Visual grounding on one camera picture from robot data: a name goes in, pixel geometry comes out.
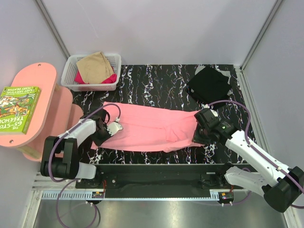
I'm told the white plastic basket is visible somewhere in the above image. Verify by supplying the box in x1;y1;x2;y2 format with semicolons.
61;52;122;92

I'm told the green book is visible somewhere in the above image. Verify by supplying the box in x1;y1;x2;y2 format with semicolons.
0;86;41;135

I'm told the purple cable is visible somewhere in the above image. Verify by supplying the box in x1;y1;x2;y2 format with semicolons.
197;99;304;209
47;103;122;227

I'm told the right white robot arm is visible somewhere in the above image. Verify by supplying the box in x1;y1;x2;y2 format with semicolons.
193;108;304;213

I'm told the pink tiered shelf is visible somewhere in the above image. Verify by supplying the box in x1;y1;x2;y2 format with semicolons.
0;63;83;162

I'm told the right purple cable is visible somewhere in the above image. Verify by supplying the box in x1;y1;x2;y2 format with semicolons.
197;99;304;209

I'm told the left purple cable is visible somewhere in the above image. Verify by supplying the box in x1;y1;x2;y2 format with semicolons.
47;103;122;227

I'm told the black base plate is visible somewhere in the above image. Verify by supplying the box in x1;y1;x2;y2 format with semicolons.
76;164;243;200

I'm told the light pink t shirt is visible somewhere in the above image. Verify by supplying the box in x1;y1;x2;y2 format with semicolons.
101;102;200;152

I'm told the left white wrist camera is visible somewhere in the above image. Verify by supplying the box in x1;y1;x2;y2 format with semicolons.
106;117;123;137

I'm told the magenta t shirt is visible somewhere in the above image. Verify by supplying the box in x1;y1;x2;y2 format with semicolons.
74;71;117;84

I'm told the folded black t shirt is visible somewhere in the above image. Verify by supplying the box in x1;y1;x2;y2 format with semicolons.
186;66;232;104

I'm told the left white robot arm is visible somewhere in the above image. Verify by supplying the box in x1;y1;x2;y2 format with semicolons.
40;109;111;188

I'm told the beige t shirt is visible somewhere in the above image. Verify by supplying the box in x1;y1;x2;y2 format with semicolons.
76;52;115;85

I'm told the black marbled table mat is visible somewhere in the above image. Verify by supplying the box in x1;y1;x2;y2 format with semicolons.
73;65;248;164

